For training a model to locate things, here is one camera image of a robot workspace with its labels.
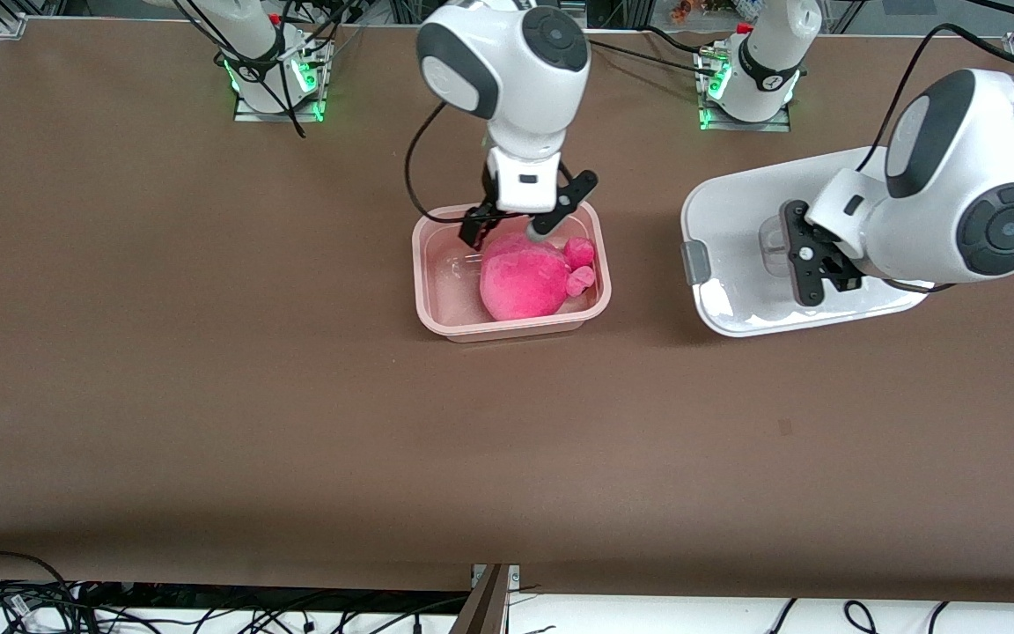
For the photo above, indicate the white box lid grey latches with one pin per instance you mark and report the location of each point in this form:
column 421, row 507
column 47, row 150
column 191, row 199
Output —
column 727, row 211

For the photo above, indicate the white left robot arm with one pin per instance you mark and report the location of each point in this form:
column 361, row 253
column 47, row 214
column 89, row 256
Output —
column 929, row 220

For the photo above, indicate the colourful small figurines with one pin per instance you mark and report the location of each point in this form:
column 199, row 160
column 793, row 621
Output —
column 683, row 11

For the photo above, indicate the brown table support post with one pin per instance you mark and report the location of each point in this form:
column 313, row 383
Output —
column 482, row 612

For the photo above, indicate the pink plastic box base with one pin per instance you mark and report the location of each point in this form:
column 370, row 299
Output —
column 445, row 291

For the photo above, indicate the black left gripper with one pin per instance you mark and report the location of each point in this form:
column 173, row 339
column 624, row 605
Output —
column 843, row 268

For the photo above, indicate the silver metal bracket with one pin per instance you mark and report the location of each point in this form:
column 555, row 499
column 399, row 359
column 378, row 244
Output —
column 514, row 574

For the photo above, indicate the brown table cover sheet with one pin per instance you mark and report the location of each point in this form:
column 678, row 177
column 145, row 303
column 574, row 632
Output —
column 507, row 440

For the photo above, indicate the pink plush toy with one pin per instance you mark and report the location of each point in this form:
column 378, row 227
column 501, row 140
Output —
column 520, row 282

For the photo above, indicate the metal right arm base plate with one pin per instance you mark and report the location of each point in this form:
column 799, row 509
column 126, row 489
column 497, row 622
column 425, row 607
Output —
column 245, row 115

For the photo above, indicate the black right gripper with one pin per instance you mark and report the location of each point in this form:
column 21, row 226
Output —
column 478, row 223

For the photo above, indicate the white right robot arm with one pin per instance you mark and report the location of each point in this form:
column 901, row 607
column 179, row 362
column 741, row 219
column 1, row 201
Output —
column 516, row 79

